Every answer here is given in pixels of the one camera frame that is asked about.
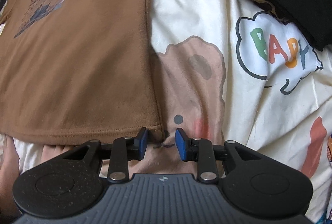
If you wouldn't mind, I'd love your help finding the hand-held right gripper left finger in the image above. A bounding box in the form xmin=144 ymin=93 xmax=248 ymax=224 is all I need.
xmin=63 ymin=127 xmax=149 ymax=183

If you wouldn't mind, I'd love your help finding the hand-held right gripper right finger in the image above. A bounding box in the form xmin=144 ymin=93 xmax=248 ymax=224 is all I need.
xmin=175 ymin=128 xmax=260 ymax=183

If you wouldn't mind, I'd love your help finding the brown printed t-shirt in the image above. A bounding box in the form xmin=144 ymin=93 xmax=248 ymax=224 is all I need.
xmin=0 ymin=0 xmax=164 ymax=145

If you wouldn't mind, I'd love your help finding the cream bear print blanket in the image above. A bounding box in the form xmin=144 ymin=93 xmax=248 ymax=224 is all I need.
xmin=0 ymin=0 xmax=332 ymax=224

